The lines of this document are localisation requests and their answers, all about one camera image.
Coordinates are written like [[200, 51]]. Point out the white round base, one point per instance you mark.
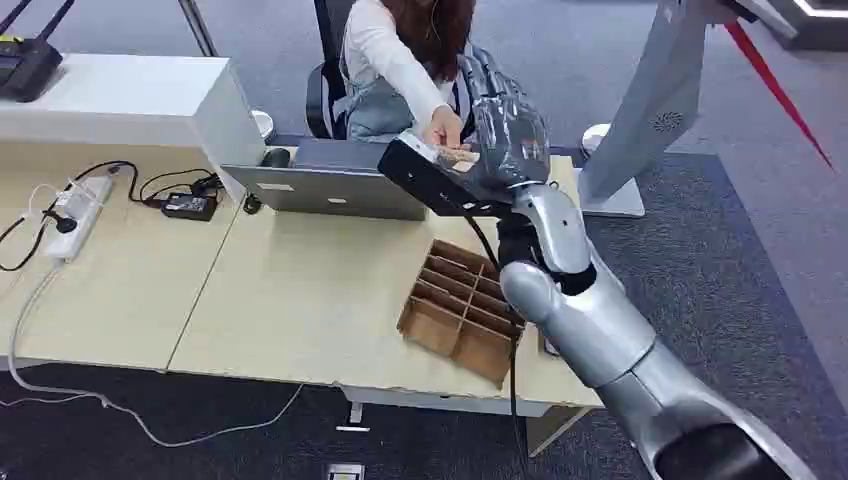
[[593, 139]]

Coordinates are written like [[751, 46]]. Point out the black power adapter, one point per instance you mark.
[[189, 206]]

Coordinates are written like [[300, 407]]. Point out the black router with antennas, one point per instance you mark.
[[26, 66]]

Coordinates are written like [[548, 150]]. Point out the grey metal pole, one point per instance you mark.
[[199, 26]]

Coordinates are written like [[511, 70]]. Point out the person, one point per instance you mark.
[[384, 60]]

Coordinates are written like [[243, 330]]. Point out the white desk leg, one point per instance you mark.
[[553, 430]]

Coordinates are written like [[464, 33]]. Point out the metal floor socket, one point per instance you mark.
[[345, 472]]

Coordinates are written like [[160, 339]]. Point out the grey laptop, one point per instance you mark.
[[331, 189]]

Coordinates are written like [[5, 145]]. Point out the person's hand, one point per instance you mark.
[[444, 129]]

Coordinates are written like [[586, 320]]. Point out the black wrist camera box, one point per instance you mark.
[[424, 182]]

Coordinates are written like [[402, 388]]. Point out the white round bin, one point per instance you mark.
[[263, 124]]

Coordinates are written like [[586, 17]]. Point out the white power strip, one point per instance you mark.
[[76, 218]]

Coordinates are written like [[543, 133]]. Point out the pale card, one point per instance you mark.
[[458, 157]]

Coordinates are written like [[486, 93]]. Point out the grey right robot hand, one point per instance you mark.
[[510, 132]]

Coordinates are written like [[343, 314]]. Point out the grey display stand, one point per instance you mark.
[[649, 99]]

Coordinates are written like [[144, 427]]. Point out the brown divided card box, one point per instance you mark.
[[457, 311]]

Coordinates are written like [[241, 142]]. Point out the small black round object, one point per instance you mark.
[[252, 204]]

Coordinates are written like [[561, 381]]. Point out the red strip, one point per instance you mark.
[[775, 86]]

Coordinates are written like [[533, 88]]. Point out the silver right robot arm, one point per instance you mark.
[[583, 318]]

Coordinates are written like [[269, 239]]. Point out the white cabinet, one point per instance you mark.
[[132, 99]]

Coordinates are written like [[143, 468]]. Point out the black office chair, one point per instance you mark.
[[324, 93]]

